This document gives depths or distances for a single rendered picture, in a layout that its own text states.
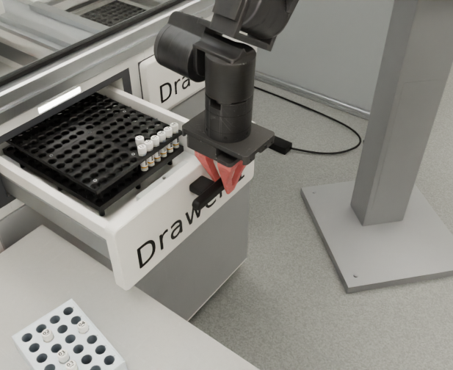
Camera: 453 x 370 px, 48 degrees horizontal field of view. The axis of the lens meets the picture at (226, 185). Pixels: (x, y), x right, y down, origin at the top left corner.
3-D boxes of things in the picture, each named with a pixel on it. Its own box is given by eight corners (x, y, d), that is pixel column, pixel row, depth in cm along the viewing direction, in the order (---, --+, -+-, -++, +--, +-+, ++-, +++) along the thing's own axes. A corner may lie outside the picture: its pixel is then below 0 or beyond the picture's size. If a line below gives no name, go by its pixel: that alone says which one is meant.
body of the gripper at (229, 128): (211, 116, 69) (211, 67, 64) (274, 144, 64) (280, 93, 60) (180, 138, 65) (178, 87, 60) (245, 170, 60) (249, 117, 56)
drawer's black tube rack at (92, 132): (184, 163, 83) (182, 130, 79) (103, 225, 72) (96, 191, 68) (91, 118, 93) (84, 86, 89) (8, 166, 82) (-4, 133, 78)
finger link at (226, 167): (216, 165, 74) (217, 110, 68) (258, 185, 71) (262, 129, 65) (186, 189, 70) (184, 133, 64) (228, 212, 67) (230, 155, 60)
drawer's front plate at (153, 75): (241, 61, 113) (242, 12, 106) (151, 119, 96) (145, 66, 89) (235, 59, 114) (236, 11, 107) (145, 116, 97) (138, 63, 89)
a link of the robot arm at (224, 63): (233, 61, 53) (267, 43, 56) (186, 40, 56) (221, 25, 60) (230, 117, 58) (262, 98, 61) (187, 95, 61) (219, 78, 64)
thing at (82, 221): (238, 170, 82) (239, 139, 78) (123, 271, 66) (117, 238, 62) (73, 93, 100) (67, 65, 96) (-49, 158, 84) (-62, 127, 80)
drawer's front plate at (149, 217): (253, 177, 83) (256, 120, 76) (125, 293, 65) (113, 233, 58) (244, 172, 84) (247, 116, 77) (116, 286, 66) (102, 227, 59)
